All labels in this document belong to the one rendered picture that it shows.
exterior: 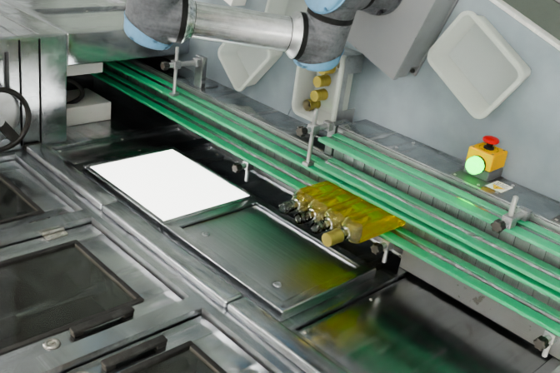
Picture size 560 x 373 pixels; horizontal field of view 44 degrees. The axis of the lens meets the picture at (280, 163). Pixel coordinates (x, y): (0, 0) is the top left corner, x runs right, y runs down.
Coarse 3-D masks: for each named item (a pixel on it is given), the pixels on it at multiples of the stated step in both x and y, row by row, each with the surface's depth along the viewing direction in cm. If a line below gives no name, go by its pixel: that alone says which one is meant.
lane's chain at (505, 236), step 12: (336, 156) 195; (348, 156) 191; (360, 168) 189; (372, 168) 186; (384, 180) 184; (396, 180) 181; (408, 192) 179; (420, 192) 176; (468, 192) 166; (432, 204) 174; (444, 204) 171; (492, 204) 161; (456, 216) 169; (468, 216) 167; (480, 228) 165; (504, 240) 161; (516, 240) 159; (528, 252) 157; (540, 252) 155; (552, 264) 153
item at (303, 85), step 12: (300, 72) 205; (312, 72) 208; (336, 72) 204; (300, 84) 207; (312, 84) 210; (336, 84) 204; (300, 96) 209; (336, 96) 196; (300, 108) 210; (324, 108) 210; (336, 108) 197; (324, 120) 204
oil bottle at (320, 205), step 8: (336, 192) 182; (344, 192) 183; (312, 200) 177; (320, 200) 177; (328, 200) 178; (336, 200) 178; (344, 200) 179; (312, 208) 175; (320, 208) 174; (320, 216) 174
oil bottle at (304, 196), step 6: (306, 186) 183; (312, 186) 183; (318, 186) 184; (324, 186) 184; (330, 186) 185; (336, 186) 185; (294, 192) 180; (300, 192) 179; (306, 192) 180; (312, 192) 180; (318, 192) 181; (324, 192) 182; (330, 192) 183; (294, 198) 179; (300, 198) 178; (306, 198) 178; (312, 198) 178; (300, 204) 178; (306, 204) 178; (300, 210) 179; (306, 210) 179
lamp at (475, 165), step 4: (476, 156) 168; (480, 156) 168; (468, 160) 167; (472, 160) 166; (476, 160) 166; (480, 160) 166; (484, 160) 167; (468, 164) 167; (472, 164) 166; (476, 164) 166; (480, 164) 166; (484, 164) 166; (468, 168) 167; (472, 168) 166; (476, 168) 166; (480, 168) 166; (484, 168) 167; (472, 172) 167; (476, 172) 166; (480, 172) 168
